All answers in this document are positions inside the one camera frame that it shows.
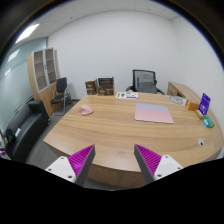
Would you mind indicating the orange small box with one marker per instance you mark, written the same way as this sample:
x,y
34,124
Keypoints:
x,y
192,106

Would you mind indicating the black visitor chair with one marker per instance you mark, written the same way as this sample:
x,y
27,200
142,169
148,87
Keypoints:
x,y
61,93

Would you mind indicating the pink blue mouse pad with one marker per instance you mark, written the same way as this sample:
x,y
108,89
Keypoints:
x,y
153,113

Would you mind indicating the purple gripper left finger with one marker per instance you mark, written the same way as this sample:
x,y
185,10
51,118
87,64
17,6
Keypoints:
x,y
74,168

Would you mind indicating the table cable grommet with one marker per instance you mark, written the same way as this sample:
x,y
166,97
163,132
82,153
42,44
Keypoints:
x,y
201,142

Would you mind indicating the black leather sofa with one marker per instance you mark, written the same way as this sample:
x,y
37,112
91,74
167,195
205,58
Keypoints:
x,y
25,129

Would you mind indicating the green tissue pack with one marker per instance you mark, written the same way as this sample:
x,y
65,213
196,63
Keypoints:
x,y
208,122

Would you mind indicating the wooden glass-door cabinet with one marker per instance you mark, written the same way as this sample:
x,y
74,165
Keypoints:
x,y
43,74

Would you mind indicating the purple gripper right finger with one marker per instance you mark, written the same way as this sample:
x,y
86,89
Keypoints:
x,y
154,166

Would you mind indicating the brown cardboard box right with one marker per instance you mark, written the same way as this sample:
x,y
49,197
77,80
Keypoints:
x,y
105,86

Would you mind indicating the purple standing sign card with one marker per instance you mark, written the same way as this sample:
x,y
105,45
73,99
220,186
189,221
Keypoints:
x,y
204,104

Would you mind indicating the ceiling light panel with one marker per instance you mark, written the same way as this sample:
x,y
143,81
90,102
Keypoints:
x,y
27,32

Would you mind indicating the white green paper sheet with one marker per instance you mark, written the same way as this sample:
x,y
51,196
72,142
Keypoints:
x,y
127,95

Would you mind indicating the black mesh office chair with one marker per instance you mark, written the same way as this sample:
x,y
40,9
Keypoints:
x,y
144,81

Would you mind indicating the pink computer mouse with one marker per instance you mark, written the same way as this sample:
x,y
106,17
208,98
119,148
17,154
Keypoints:
x,y
86,110

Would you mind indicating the brown cardboard box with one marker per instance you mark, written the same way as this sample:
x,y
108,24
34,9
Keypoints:
x,y
91,87
105,86

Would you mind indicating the wooden conference table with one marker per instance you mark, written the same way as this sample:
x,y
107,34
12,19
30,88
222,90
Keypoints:
x,y
114,131

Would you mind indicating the brown cardboard box left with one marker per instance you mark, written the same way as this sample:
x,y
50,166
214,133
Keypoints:
x,y
91,87

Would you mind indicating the wooden side credenza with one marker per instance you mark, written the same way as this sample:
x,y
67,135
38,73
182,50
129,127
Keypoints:
x,y
176,89

